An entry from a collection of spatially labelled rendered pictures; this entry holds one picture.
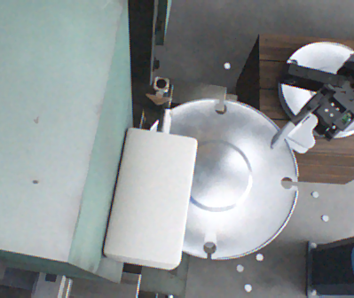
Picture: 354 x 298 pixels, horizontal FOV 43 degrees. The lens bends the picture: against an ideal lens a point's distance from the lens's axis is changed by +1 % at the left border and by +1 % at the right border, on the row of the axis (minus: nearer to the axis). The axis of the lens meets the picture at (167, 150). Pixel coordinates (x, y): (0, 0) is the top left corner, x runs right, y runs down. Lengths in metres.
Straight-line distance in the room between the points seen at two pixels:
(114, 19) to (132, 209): 0.11
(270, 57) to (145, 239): 1.25
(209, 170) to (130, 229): 0.58
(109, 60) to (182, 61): 1.64
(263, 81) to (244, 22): 0.56
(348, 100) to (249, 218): 0.27
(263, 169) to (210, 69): 1.01
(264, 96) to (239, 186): 0.62
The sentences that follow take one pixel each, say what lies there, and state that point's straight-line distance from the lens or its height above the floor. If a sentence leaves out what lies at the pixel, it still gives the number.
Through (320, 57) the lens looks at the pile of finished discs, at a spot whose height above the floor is 0.39.
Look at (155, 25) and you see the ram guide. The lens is 0.52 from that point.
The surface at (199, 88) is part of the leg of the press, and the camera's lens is 1.03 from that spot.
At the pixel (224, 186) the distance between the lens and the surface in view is 0.80.
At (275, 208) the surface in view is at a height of 0.80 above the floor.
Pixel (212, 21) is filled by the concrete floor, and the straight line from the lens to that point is 1.90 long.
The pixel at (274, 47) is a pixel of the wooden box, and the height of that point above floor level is 0.35.
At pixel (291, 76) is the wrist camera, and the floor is 0.82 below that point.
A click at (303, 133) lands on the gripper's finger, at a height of 0.83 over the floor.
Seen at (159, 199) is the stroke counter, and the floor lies 1.33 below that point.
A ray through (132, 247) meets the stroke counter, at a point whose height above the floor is 1.33.
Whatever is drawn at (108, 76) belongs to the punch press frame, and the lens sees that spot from 0.15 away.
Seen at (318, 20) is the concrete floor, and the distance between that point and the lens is 2.02.
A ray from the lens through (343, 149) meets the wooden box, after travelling 1.41.
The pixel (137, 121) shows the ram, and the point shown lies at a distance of 0.64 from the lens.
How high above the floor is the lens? 1.57
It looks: 72 degrees down
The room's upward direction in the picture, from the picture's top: 11 degrees clockwise
